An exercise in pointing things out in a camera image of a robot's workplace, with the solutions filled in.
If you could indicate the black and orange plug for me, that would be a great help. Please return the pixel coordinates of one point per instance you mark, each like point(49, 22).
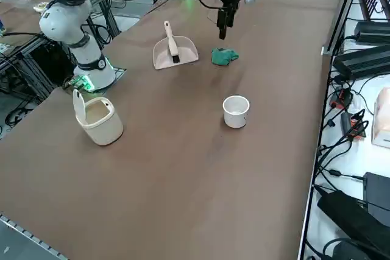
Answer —
point(341, 98)

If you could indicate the white cup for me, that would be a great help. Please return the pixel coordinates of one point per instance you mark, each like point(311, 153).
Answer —
point(234, 118)

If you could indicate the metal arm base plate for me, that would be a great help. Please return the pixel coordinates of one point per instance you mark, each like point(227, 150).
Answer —
point(120, 72)

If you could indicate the beige hand brush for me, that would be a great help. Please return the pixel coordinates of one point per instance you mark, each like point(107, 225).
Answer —
point(172, 45)

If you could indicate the black and orange clamp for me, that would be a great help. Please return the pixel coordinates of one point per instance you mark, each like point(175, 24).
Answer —
point(355, 126)

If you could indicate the green cloth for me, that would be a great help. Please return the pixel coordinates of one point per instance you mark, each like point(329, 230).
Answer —
point(224, 56)

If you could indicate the black bag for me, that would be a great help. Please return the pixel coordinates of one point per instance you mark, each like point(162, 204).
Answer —
point(347, 211)

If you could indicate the black flat box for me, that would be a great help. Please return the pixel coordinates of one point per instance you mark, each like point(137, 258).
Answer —
point(379, 193)

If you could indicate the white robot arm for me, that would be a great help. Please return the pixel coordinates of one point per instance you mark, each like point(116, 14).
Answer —
point(91, 65)

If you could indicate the black aluminium frame post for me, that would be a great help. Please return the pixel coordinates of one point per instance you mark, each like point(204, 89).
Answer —
point(344, 13)

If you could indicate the cream bin with lid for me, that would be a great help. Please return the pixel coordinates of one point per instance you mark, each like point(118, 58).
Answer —
point(105, 132)

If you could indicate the pink tissue box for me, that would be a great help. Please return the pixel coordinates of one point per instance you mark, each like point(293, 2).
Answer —
point(382, 117)

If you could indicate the long black power adapter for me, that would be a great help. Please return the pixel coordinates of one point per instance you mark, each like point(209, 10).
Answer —
point(362, 60)

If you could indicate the beige plastic dustpan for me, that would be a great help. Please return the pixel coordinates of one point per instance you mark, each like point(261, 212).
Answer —
point(163, 59)

